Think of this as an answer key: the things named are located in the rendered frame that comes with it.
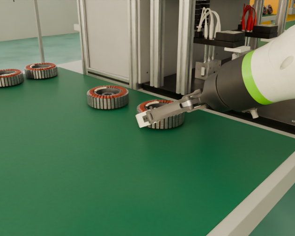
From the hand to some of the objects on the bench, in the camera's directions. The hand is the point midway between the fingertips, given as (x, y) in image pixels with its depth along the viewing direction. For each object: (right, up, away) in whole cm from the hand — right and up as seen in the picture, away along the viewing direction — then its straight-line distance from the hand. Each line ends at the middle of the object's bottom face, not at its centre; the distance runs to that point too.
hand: (163, 112), depth 72 cm
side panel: (-16, +11, +34) cm, 39 cm away
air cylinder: (+16, +12, +30) cm, 36 cm away
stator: (-14, +3, +13) cm, 20 cm away
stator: (-1, -2, +2) cm, 3 cm away
